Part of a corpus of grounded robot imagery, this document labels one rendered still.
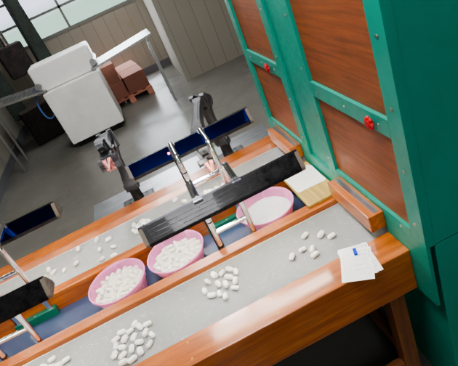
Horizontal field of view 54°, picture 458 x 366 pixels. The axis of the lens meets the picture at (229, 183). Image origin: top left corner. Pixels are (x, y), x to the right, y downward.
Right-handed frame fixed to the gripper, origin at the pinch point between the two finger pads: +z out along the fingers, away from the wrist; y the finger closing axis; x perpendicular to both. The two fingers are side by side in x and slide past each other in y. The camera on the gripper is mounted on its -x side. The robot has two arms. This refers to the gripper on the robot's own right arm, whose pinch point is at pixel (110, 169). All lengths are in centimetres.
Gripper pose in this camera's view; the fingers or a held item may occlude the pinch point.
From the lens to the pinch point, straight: 223.3
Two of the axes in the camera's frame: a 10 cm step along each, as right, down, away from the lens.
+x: 3.5, 7.9, 5.1
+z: 2.8, 4.3, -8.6
